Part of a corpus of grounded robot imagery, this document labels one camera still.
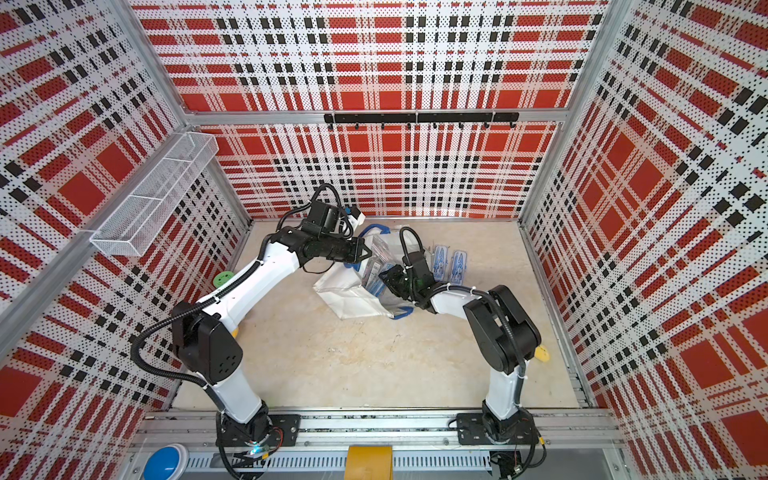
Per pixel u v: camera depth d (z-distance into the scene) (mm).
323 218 643
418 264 735
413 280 749
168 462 690
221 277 985
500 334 490
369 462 706
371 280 937
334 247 691
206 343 448
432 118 900
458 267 1047
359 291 769
